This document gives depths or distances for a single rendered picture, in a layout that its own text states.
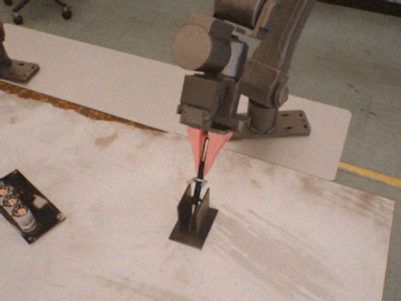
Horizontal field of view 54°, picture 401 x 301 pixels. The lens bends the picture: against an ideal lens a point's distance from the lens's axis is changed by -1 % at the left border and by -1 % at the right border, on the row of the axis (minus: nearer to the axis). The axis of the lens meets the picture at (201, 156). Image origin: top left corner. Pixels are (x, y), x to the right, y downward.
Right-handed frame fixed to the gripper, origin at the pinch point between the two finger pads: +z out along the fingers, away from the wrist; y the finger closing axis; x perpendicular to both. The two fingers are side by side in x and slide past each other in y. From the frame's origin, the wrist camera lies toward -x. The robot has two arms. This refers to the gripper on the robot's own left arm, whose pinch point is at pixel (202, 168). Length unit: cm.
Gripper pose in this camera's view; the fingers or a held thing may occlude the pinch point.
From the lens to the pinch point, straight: 62.4
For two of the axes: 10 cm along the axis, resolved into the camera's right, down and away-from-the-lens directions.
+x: 3.0, -1.8, 9.4
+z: -2.0, 9.5, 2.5
